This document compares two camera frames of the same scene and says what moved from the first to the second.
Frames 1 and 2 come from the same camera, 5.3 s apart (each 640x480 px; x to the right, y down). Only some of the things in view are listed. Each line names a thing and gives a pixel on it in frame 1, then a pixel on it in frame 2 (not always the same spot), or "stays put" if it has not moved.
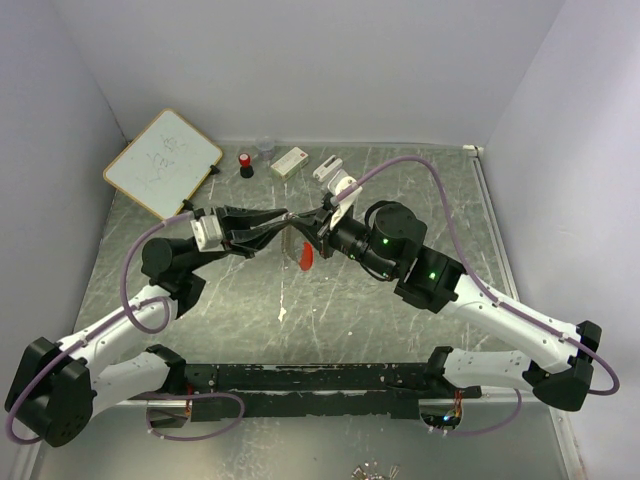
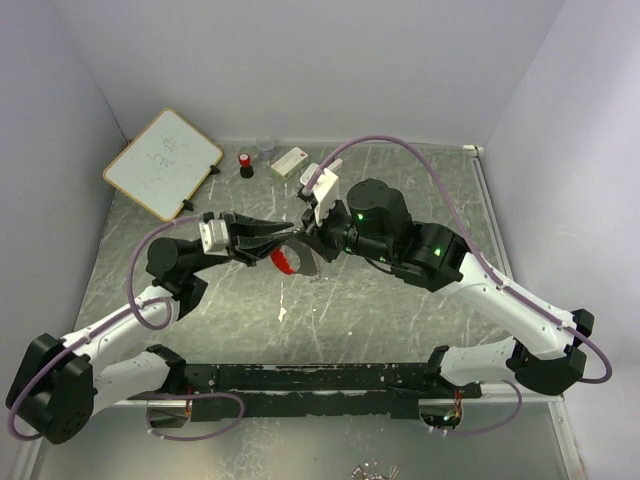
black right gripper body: (341, 238) stays put
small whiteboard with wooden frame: (164, 165) stays put
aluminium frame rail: (505, 281) stays put
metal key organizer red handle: (306, 256) to (280, 261)
